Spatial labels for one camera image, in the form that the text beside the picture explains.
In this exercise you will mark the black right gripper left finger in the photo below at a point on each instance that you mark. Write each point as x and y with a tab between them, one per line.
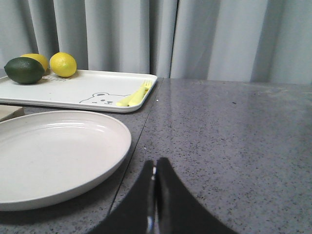
136	213

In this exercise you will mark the grey curtain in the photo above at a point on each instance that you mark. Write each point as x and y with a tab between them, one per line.
235	40

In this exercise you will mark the wooden cutting board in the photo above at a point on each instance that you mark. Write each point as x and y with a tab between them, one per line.
8	112

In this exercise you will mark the white round plate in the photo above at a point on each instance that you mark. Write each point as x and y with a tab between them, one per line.
48	158

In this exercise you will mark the yellow lemon right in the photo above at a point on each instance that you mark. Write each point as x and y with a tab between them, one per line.
63	64

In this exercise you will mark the white bear print tray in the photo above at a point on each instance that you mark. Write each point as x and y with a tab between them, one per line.
85	90

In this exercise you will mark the yellow lemon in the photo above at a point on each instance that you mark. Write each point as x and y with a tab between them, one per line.
38	57
63	64

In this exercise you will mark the yellow lemon left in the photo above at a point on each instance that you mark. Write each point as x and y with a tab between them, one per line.
38	57

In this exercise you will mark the yellow plastic fork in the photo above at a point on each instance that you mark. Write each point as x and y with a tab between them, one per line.
138	96

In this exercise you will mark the green lime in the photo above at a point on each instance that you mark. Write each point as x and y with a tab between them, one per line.
24	70

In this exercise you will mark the yellow plastic spoon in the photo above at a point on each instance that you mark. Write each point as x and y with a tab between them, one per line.
125	101

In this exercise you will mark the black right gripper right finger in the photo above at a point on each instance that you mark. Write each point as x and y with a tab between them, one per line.
178	211

